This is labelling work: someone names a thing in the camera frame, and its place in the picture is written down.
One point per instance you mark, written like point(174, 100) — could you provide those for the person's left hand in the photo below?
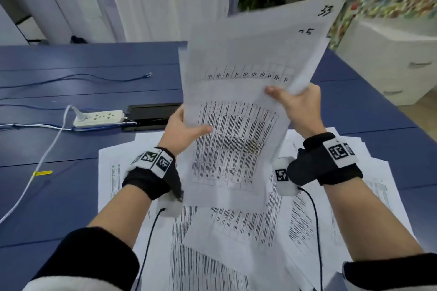
point(177, 135)

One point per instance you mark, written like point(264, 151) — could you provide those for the person's right hand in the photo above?
point(304, 110)

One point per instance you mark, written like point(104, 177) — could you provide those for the spread of white printed papers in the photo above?
point(136, 154)

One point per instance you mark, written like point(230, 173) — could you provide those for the person's right forearm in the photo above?
point(368, 222)

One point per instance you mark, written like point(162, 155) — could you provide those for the person's left forearm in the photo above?
point(119, 215)

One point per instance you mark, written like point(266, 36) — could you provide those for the white power strip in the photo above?
point(102, 117)

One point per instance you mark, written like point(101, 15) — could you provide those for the white drawer cabinet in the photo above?
point(385, 62)

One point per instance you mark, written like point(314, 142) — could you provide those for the small black floor object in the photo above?
point(78, 40)

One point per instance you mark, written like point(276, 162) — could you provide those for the black fleece sleeve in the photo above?
point(392, 273)
point(85, 260)

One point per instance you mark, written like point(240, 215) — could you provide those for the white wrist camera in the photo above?
point(283, 164)
point(170, 207)

